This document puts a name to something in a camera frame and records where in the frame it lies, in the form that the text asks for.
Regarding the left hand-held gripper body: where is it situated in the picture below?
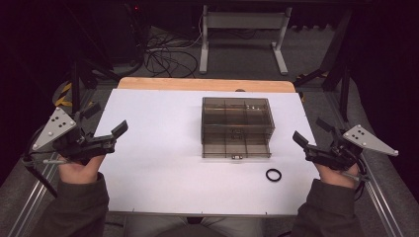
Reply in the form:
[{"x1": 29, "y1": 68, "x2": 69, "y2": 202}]
[{"x1": 33, "y1": 107, "x2": 117, "y2": 165}]

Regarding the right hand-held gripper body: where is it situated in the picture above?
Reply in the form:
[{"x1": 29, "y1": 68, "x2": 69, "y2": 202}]
[{"x1": 304, "y1": 123, "x2": 399, "y2": 182}]

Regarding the black rubber ring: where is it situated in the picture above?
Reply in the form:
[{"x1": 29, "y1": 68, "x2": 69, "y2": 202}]
[{"x1": 265, "y1": 168, "x2": 283, "y2": 183}]

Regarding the smoky transparent drawer box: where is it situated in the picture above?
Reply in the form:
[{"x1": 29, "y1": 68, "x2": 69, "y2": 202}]
[{"x1": 201, "y1": 96, "x2": 277, "y2": 160}]

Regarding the person's right hand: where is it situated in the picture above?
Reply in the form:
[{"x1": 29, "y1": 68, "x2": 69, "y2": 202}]
[{"x1": 312, "y1": 162, "x2": 360, "y2": 190}]

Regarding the person's left hand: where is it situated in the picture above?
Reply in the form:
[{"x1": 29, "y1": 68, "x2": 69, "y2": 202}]
[{"x1": 58, "y1": 155, "x2": 107, "y2": 185}]

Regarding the yellow black hazard tape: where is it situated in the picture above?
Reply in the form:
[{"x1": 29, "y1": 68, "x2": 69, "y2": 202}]
[{"x1": 53, "y1": 82, "x2": 74, "y2": 109}]

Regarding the black tripod stand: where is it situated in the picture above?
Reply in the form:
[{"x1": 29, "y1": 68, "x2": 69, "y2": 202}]
[{"x1": 63, "y1": 57, "x2": 124, "y2": 115}]

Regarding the black metal stand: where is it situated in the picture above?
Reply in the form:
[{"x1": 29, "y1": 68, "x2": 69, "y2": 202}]
[{"x1": 293, "y1": 9, "x2": 353, "y2": 122}]

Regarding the white table mat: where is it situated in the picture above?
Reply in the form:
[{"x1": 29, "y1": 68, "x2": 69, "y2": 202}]
[{"x1": 94, "y1": 88, "x2": 320, "y2": 217}]

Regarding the wooden table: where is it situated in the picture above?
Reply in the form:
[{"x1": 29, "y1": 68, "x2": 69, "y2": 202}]
[{"x1": 117, "y1": 77, "x2": 296, "y2": 94}]

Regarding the dark device with red light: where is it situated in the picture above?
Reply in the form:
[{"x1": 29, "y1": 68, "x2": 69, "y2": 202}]
[{"x1": 123, "y1": 2, "x2": 147, "y2": 67}]

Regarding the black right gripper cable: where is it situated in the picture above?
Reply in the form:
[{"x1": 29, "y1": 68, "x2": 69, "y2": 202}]
[{"x1": 353, "y1": 157, "x2": 370, "y2": 201}]

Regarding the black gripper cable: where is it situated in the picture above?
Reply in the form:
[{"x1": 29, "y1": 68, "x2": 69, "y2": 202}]
[
  {"x1": 20, "y1": 129, "x2": 59, "y2": 199},
  {"x1": 353, "y1": 157, "x2": 370, "y2": 201}
]

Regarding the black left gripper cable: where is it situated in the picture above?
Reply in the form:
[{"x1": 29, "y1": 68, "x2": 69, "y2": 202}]
[{"x1": 20, "y1": 129, "x2": 59, "y2": 199}]

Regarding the aluminium rail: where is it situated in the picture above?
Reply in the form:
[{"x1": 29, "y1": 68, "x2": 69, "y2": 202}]
[
  {"x1": 360, "y1": 154, "x2": 408, "y2": 237},
  {"x1": 6, "y1": 161, "x2": 62, "y2": 237}
]

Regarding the tangle of black floor cables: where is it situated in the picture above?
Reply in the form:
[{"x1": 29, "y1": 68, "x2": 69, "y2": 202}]
[{"x1": 143, "y1": 29, "x2": 203, "y2": 79}]

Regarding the grey metal desk frame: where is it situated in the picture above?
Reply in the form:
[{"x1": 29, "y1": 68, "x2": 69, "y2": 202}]
[{"x1": 199, "y1": 4, "x2": 293, "y2": 76}]

